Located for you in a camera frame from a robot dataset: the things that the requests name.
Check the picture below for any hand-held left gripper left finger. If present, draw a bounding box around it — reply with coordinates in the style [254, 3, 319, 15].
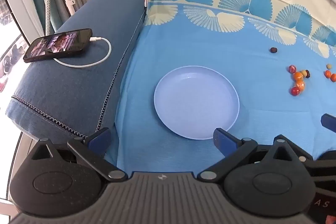
[31, 127, 129, 183]

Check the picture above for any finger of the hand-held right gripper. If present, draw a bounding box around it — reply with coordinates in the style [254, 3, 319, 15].
[321, 114, 336, 133]

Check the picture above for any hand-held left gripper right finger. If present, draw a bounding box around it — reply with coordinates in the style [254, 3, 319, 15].
[197, 128, 314, 184]

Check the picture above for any light blue round plate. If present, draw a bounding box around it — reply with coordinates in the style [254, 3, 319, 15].
[154, 65, 240, 140]

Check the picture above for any black smartphone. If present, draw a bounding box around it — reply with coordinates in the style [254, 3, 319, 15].
[23, 28, 93, 63]

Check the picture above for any blue fan-print cloth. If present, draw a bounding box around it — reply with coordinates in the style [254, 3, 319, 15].
[105, 0, 336, 177]

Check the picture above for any white charging cable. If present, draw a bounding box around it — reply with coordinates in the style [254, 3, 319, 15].
[54, 35, 112, 67]

